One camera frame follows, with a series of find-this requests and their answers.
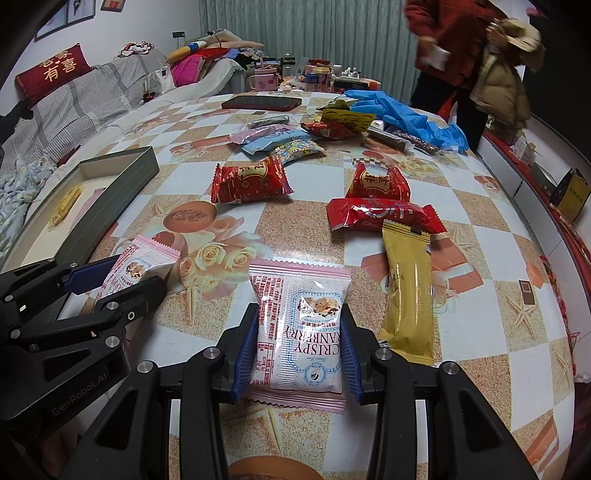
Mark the yellow blue bolster toy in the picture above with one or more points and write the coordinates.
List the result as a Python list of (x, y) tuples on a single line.
[(182, 53)]

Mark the pink white snack packet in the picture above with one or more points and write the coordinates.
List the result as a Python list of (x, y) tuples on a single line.
[(300, 332), (138, 263)]

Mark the small yellow snack packet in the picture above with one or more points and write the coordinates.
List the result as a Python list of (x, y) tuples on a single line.
[(64, 206)]

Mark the floral print snack packet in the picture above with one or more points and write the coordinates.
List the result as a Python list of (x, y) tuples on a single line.
[(298, 150)]

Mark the red square snack packet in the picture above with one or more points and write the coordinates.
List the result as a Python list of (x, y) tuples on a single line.
[(251, 180), (378, 184)]

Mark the brown chocolate bar packet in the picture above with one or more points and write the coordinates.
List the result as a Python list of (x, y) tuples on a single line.
[(420, 141)]

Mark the black white picture frame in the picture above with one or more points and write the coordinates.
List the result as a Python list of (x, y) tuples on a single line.
[(81, 10), (50, 23)]

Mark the black television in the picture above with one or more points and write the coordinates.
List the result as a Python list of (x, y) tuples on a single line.
[(554, 101)]

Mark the light blue snack packet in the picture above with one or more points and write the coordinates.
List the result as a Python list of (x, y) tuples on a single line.
[(272, 141)]

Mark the black garment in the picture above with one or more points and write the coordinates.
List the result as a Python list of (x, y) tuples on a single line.
[(11, 122)]

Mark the white paper bag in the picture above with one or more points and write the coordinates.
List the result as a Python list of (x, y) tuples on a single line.
[(160, 79)]

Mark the red crinkled snack bag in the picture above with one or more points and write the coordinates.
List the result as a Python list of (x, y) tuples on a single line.
[(332, 129)]

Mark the red picture frame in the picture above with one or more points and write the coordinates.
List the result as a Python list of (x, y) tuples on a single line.
[(113, 4)]

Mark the blue label tin can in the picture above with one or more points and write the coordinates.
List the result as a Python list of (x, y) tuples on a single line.
[(318, 78)]

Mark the grey striped sofa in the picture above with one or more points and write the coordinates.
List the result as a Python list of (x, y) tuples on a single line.
[(92, 97)]

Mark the black gold gift bag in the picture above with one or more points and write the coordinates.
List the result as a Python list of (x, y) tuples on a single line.
[(572, 191)]

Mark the pile of clothes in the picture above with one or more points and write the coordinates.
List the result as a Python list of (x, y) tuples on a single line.
[(235, 48)]

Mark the long gold snack packet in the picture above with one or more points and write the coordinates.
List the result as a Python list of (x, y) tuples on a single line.
[(408, 295)]

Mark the yellow snack bag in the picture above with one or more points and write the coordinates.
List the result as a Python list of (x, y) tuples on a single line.
[(346, 117)]

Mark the red embroidered pillow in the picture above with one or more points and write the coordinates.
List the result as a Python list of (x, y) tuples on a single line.
[(55, 71)]

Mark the black smartphone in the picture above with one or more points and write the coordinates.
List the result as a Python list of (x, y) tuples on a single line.
[(261, 102)]

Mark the green snack bag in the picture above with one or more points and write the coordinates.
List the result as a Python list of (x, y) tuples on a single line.
[(337, 101)]

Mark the dark roll snack packet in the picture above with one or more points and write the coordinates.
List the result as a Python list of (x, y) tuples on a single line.
[(388, 136)]

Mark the long red snack packet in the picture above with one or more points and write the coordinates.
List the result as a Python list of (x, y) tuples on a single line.
[(383, 214)]

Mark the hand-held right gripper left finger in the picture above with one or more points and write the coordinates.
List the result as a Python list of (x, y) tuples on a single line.
[(244, 360)]

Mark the red-topped white cabinet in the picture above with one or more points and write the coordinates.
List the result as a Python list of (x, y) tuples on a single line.
[(521, 184)]

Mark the green shallow cardboard box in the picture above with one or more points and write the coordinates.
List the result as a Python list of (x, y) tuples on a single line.
[(115, 184)]

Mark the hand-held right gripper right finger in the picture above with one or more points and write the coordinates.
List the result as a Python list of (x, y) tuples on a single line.
[(351, 364)]

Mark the bright pink garment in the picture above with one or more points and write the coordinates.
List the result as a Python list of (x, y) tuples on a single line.
[(187, 70)]

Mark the pink mug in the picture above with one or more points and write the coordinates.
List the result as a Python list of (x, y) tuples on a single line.
[(264, 81)]

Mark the white red patterned cloth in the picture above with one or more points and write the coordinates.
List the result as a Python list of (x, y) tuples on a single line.
[(136, 48)]

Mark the plain pink snack packet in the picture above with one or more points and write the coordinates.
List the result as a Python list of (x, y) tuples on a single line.
[(251, 135)]

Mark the small white house box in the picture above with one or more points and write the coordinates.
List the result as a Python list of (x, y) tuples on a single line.
[(524, 147)]

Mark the grey-green curtain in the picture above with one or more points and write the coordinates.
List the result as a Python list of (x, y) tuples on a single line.
[(300, 32)]

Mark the beige puffer jacket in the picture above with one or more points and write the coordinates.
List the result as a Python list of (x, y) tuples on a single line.
[(501, 87)]

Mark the blue floral blanket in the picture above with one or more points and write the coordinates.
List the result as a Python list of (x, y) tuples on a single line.
[(23, 198)]

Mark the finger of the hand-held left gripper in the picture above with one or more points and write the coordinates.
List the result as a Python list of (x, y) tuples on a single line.
[(87, 279), (134, 300)]

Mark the dark grey snack packet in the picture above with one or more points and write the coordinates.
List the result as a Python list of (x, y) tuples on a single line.
[(268, 122)]

